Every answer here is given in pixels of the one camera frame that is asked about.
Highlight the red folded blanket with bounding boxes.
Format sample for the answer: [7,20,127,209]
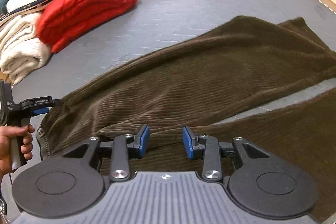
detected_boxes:
[37,0,137,53]

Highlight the cream folded blanket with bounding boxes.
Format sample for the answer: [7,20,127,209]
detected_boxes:
[1,12,52,85]

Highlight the brown corduroy pants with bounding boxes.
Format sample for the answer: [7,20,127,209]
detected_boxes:
[37,16,335,221]

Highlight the person left hand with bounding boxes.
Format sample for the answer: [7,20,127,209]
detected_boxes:
[0,124,35,180]

